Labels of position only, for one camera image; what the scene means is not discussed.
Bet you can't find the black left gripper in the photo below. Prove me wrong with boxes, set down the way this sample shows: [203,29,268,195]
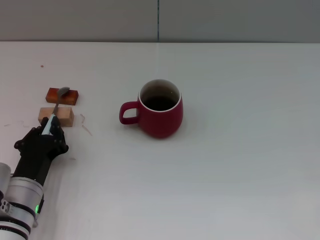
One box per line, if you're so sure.
[12,115,69,187]

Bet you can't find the blue handled metal spoon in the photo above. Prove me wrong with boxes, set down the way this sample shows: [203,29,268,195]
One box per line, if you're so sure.
[41,86,71,136]

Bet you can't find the red ceramic mug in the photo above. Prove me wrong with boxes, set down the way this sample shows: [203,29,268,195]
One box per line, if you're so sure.
[118,78,184,140]

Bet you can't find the red-brown wooden block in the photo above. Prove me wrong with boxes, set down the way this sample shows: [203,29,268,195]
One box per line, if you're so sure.
[46,87,80,106]

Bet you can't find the light wooden block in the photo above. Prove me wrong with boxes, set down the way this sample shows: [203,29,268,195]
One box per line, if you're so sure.
[37,107,75,128]

